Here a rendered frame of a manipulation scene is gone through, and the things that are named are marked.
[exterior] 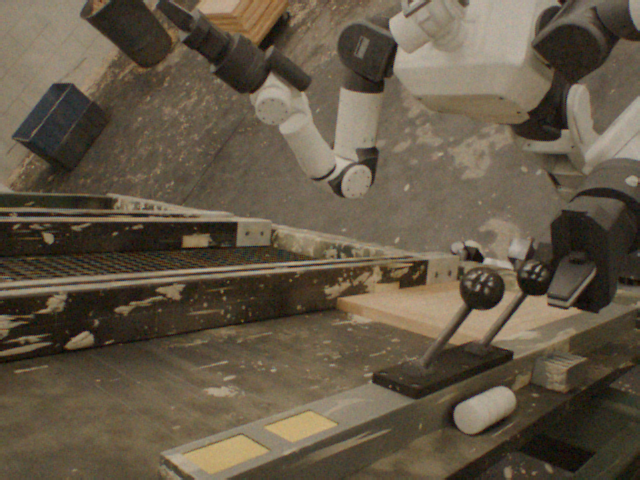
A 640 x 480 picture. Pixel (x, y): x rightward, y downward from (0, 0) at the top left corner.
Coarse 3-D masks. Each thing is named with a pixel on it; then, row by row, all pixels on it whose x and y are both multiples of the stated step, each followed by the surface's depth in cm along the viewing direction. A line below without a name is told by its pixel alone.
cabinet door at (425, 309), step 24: (408, 288) 113; (432, 288) 115; (456, 288) 118; (360, 312) 94; (384, 312) 91; (408, 312) 92; (432, 312) 95; (480, 312) 99; (528, 312) 102; (552, 312) 104; (576, 312) 105; (432, 336) 86; (456, 336) 83; (480, 336) 82; (504, 336) 83
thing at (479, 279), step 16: (480, 272) 49; (496, 272) 49; (464, 288) 49; (480, 288) 48; (496, 288) 48; (464, 304) 50; (480, 304) 48; (496, 304) 49; (464, 320) 51; (448, 336) 52; (432, 352) 53; (416, 368) 53; (432, 368) 54
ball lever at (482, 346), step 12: (528, 264) 58; (540, 264) 57; (516, 276) 59; (528, 276) 57; (540, 276) 57; (552, 276) 57; (528, 288) 58; (540, 288) 57; (516, 300) 60; (504, 312) 61; (504, 324) 61; (492, 336) 62; (468, 348) 62; (480, 348) 62
